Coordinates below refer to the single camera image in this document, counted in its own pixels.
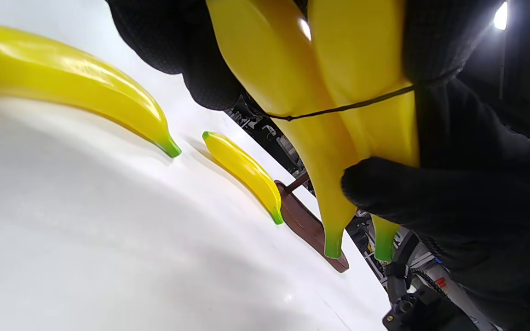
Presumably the person's right hand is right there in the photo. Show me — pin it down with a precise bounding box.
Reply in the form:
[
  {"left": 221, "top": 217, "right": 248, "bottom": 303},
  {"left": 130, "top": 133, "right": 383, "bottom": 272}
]
[{"left": 341, "top": 76, "right": 530, "bottom": 331}]

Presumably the person's left hand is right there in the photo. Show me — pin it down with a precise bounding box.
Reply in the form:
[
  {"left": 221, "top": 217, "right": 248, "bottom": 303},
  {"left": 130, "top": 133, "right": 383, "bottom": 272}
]
[{"left": 106, "top": 0, "right": 506, "bottom": 111}]

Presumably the yellow plastic banana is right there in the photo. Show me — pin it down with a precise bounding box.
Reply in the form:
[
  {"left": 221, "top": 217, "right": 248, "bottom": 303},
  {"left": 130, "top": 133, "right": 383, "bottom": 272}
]
[
  {"left": 309, "top": 0, "right": 421, "bottom": 263},
  {"left": 202, "top": 131, "right": 285, "bottom": 226},
  {"left": 0, "top": 22, "right": 182, "bottom": 159},
  {"left": 205, "top": 0, "right": 360, "bottom": 259}
]

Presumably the black elastic band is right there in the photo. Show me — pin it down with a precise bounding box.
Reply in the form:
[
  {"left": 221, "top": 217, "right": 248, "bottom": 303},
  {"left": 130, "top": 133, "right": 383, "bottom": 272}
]
[{"left": 265, "top": 82, "right": 416, "bottom": 123}]

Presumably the brown wooden hook stand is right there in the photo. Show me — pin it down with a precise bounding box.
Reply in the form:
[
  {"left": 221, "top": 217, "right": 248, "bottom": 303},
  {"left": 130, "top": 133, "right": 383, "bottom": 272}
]
[{"left": 275, "top": 172, "right": 350, "bottom": 274}]

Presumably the long ceiling light strip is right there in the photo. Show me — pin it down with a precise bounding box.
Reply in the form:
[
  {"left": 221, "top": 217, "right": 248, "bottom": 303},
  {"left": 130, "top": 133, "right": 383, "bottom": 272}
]
[{"left": 494, "top": 1, "right": 509, "bottom": 31}]

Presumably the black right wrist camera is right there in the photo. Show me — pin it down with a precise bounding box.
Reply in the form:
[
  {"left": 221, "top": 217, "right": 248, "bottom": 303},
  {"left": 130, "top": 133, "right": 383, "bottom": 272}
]
[{"left": 382, "top": 232, "right": 479, "bottom": 331}]

